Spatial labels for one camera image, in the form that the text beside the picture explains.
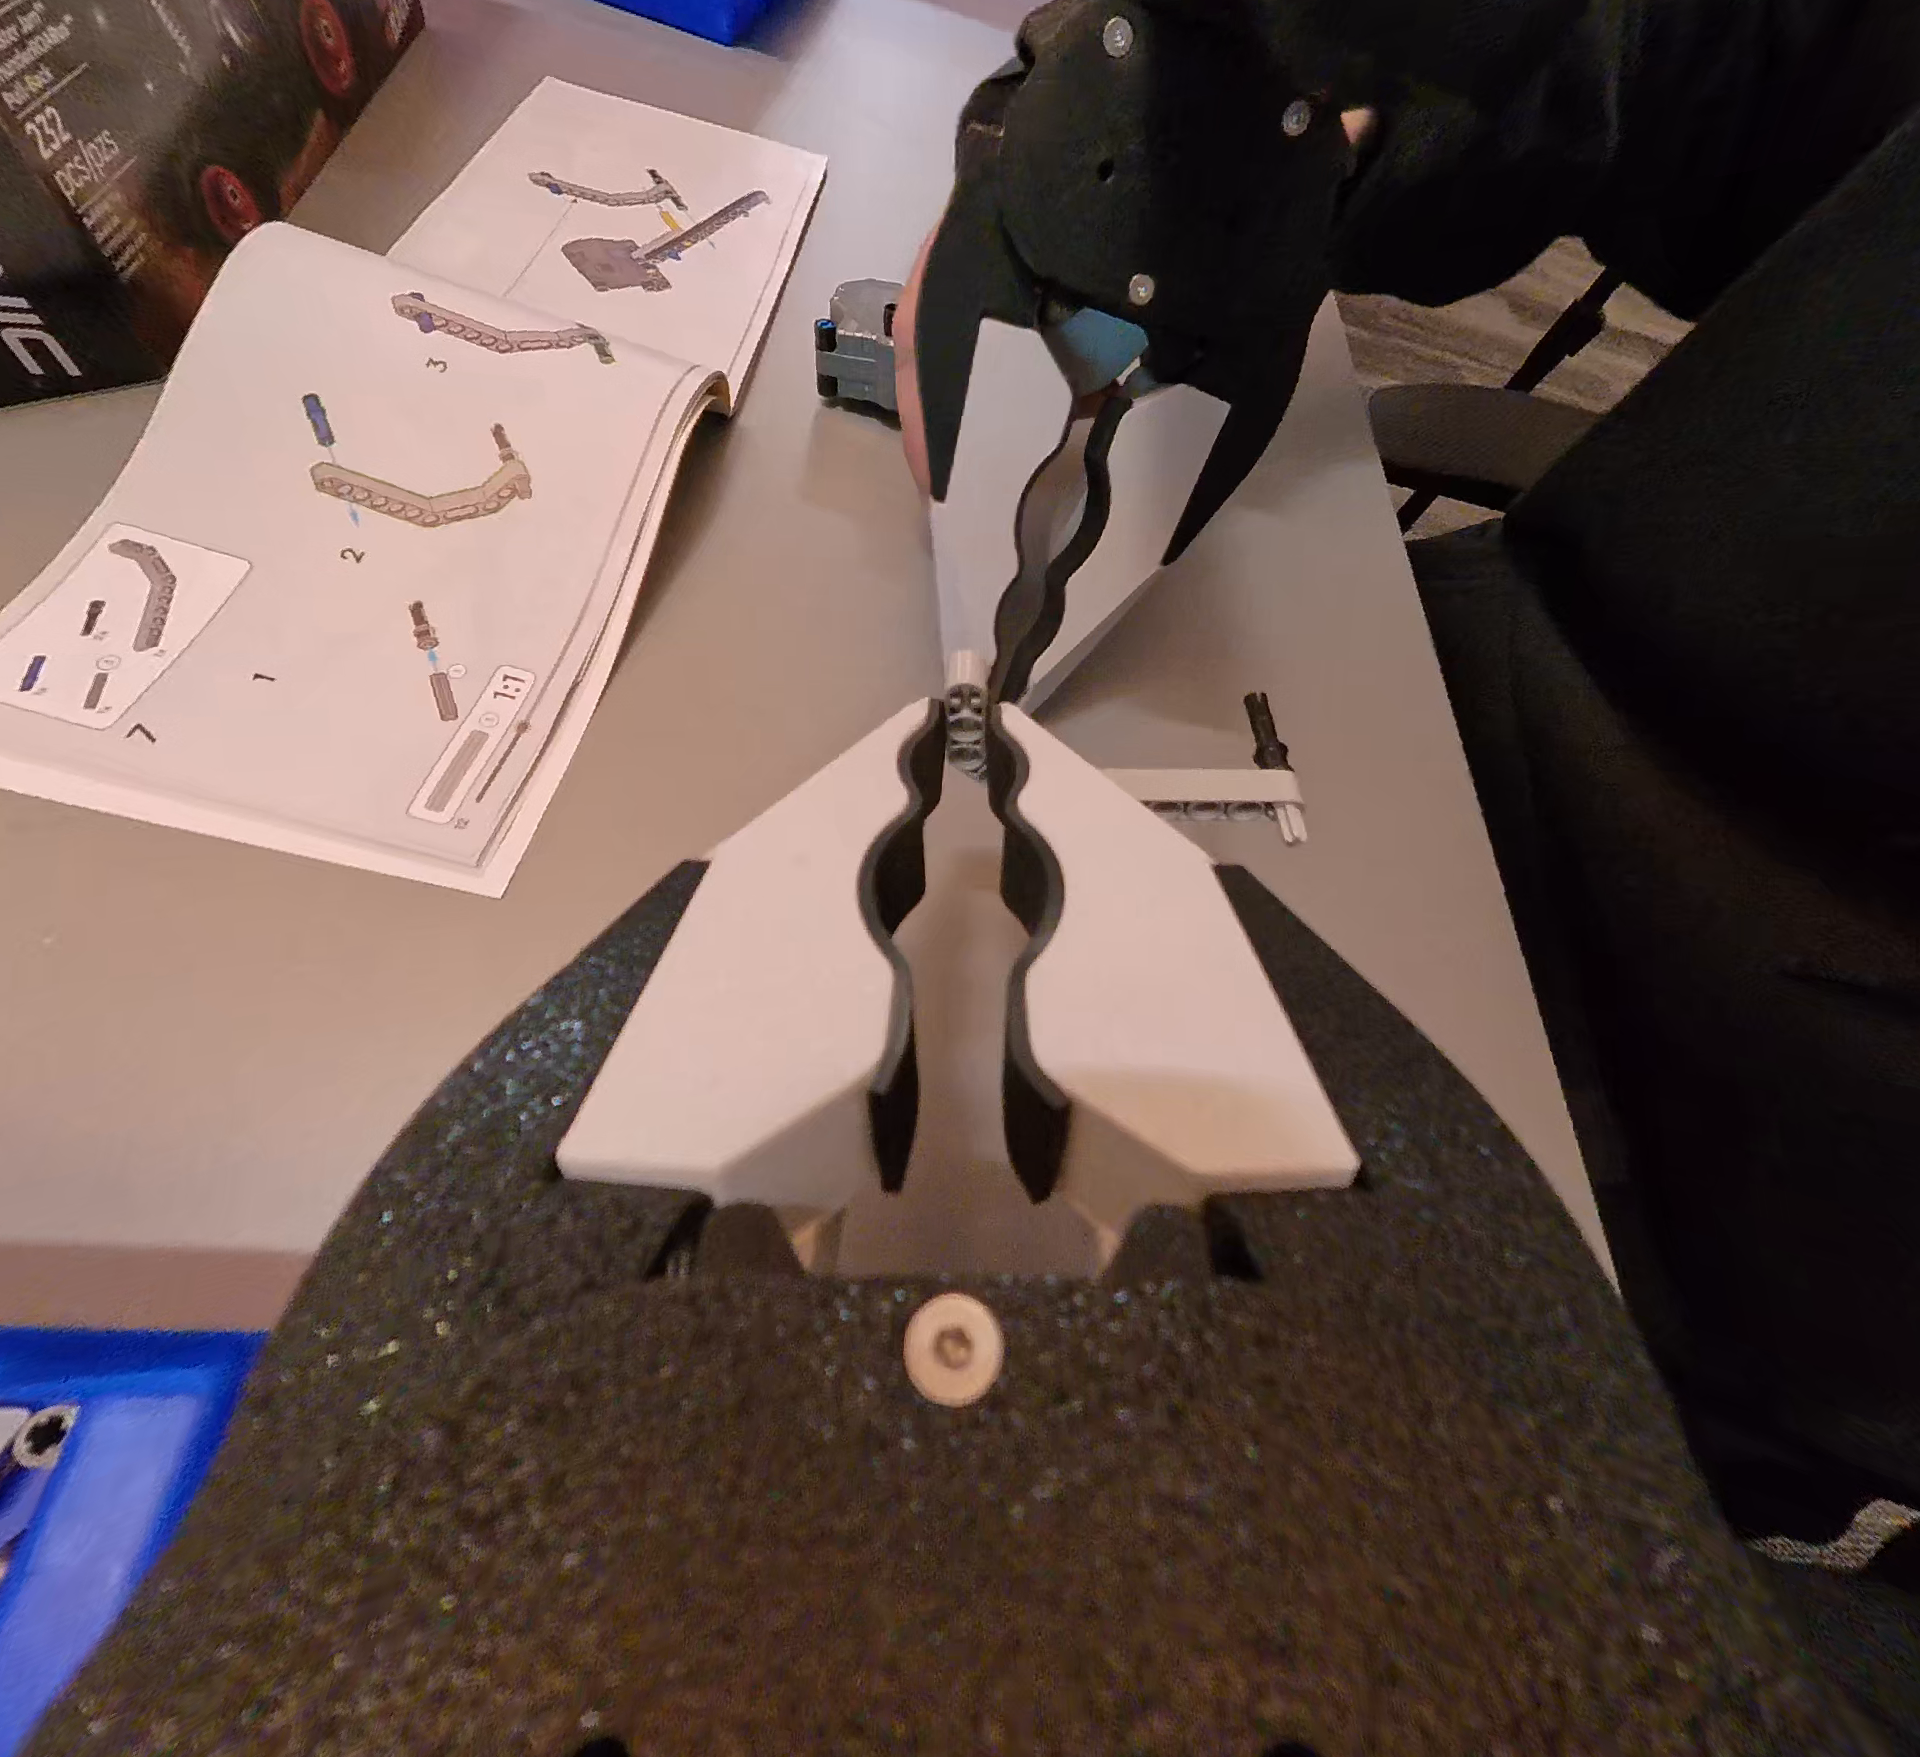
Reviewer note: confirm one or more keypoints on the black toy set box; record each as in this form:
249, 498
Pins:
181, 107

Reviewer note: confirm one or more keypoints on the person's right hand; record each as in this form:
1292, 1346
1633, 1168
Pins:
913, 435

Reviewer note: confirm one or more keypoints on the black axle pin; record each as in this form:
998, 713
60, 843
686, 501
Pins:
1269, 737

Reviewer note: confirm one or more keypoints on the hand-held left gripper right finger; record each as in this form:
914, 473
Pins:
1185, 1038

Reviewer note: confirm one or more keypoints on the grey bent beam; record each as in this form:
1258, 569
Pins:
1267, 784

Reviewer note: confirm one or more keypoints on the person's right forearm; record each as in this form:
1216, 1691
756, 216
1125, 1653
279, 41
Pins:
1576, 17

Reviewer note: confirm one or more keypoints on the grey motor block assembly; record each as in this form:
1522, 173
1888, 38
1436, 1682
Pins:
857, 348

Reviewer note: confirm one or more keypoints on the grey desk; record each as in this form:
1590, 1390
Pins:
224, 1038

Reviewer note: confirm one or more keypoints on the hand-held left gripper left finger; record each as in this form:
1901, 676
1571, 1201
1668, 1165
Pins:
735, 1038

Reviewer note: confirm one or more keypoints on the blue parts tray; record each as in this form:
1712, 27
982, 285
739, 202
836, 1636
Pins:
106, 1606

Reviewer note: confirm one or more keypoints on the open instruction booklet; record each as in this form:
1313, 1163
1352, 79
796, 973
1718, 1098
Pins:
375, 466

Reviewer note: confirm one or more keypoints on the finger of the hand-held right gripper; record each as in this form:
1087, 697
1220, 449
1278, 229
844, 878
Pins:
974, 512
1140, 527

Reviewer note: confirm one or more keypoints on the black office chair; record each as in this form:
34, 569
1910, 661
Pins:
1484, 435

